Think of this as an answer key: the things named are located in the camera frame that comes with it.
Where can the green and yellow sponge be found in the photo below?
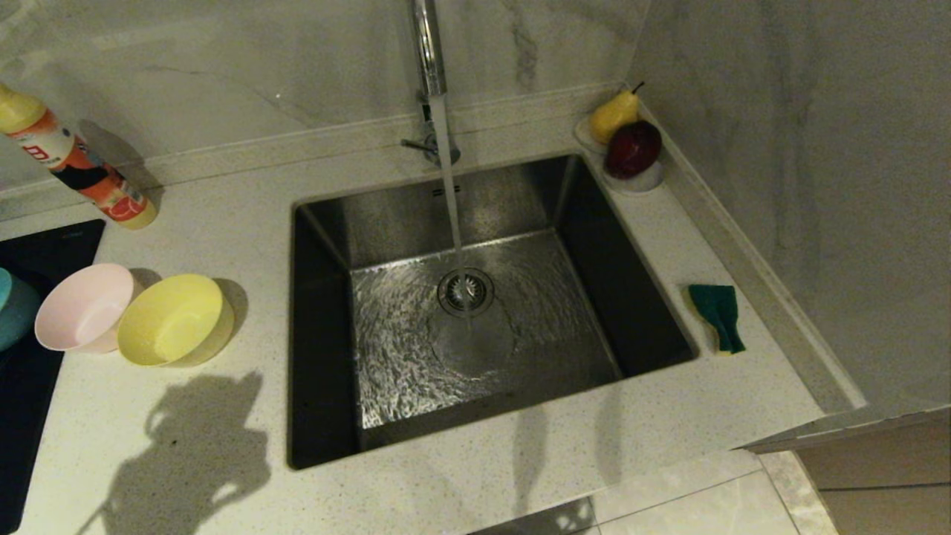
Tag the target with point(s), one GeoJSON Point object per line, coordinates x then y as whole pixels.
{"type": "Point", "coordinates": [717, 308]}

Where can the yellow plastic bowl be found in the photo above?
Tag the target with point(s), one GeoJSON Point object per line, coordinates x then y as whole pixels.
{"type": "Point", "coordinates": [174, 319]}

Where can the pink plastic bowl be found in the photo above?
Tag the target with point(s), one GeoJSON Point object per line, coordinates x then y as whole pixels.
{"type": "Point", "coordinates": [85, 308]}

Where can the yellow-capped orange dish soap bottle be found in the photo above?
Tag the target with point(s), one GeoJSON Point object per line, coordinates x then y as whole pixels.
{"type": "Point", "coordinates": [52, 145]}

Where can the blue plastic bowl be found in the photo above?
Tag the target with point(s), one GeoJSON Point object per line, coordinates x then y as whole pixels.
{"type": "Point", "coordinates": [15, 308]}

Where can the stainless steel sink basin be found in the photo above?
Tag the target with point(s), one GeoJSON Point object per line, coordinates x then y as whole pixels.
{"type": "Point", "coordinates": [594, 297]}

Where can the round metal drain strainer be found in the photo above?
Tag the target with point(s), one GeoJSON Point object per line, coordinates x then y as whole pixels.
{"type": "Point", "coordinates": [479, 293]}

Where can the running water stream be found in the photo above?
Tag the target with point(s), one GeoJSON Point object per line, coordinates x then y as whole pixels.
{"type": "Point", "coordinates": [449, 193]}

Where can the small white dish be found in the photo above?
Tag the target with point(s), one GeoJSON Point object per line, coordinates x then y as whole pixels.
{"type": "Point", "coordinates": [639, 183]}
{"type": "Point", "coordinates": [582, 134]}

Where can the dark red apple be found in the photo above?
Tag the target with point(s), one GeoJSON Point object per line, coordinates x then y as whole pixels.
{"type": "Point", "coordinates": [633, 148]}

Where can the yellow pear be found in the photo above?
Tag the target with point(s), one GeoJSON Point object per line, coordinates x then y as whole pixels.
{"type": "Point", "coordinates": [613, 115]}

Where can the chrome faucet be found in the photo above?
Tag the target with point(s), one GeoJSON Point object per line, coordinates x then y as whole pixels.
{"type": "Point", "coordinates": [427, 44]}

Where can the black induction cooktop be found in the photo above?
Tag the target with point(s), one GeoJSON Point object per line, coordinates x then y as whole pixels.
{"type": "Point", "coordinates": [30, 416]}

